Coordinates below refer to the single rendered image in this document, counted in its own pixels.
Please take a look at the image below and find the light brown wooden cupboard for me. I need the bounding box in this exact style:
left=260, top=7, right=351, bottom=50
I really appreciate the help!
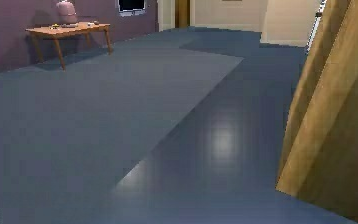
left=275, top=0, right=358, bottom=224

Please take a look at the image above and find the orange wooden table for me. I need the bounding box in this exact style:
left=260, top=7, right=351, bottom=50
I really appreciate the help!
left=25, top=21, right=114, bottom=72

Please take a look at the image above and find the brown wooden room door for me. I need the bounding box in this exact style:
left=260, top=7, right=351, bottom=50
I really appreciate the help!
left=174, top=0, right=191, bottom=29

